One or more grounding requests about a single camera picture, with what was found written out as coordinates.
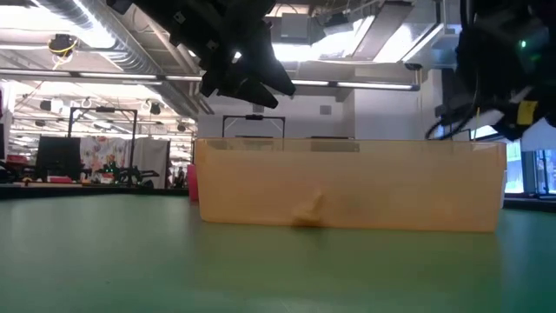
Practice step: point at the glass window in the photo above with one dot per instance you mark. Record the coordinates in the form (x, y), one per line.
(546, 171)

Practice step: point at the red plastic basket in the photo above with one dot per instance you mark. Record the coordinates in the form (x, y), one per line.
(192, 182)

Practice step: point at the silver ceiling duct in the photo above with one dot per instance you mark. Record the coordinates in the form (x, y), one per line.
(130, 56)

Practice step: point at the small gray hanging box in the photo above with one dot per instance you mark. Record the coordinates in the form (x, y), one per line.
(258, 109)

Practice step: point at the orange translucent plastic basket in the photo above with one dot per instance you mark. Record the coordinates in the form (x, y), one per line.
(391, 187)

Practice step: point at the white ceiling duct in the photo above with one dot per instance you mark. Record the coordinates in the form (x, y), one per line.
(434, 48)

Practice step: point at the person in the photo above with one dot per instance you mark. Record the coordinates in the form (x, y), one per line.
(180, 177)

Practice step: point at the green table mat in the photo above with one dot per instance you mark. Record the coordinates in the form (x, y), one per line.
(130, 261)

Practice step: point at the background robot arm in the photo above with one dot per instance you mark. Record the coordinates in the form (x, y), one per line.
(128, 174)

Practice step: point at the tall black frame stand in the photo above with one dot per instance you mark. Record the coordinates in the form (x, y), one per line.
(135, 143)

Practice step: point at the floral cloth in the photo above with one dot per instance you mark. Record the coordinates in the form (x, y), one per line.
(100, 152)

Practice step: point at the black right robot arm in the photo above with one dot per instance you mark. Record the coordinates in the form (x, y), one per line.
(548, 26)

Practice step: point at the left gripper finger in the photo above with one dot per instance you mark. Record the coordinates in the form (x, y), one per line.
(265, 65)
(256, 93)

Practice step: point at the gray ceiling unit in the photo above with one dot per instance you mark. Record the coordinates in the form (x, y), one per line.
(295, 26)

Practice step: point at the white cloth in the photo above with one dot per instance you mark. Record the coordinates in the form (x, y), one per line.
(150, 161)

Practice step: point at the ceiling strip light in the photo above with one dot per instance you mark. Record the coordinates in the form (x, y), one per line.
(117, 75)
(373, 85)

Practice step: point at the gray wall box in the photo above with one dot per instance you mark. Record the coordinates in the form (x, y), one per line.
(325, 110)

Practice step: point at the low black frame stand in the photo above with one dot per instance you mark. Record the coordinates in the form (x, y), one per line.
(254, 117)

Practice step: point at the red box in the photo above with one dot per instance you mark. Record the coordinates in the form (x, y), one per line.
(58, 179)

